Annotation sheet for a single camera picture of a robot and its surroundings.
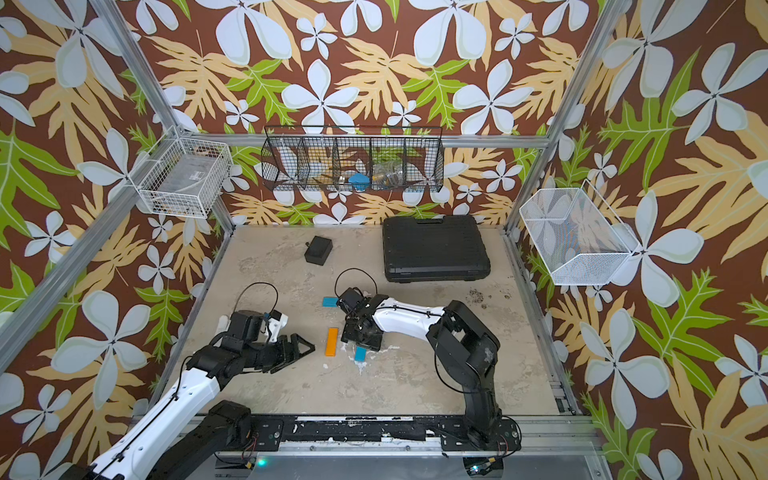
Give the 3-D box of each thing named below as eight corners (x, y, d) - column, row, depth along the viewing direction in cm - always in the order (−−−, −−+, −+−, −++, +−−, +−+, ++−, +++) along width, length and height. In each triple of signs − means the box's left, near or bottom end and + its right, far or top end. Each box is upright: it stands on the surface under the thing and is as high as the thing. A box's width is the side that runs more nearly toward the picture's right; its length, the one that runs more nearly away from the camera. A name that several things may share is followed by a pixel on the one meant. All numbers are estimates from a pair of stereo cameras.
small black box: (306, 262, 112) (304, 254, 108) (317, 243, 118) (315, 234, 114) (322, 266, 111) (320, 257, 106) (332, 247, 117) (330, 238, 113)
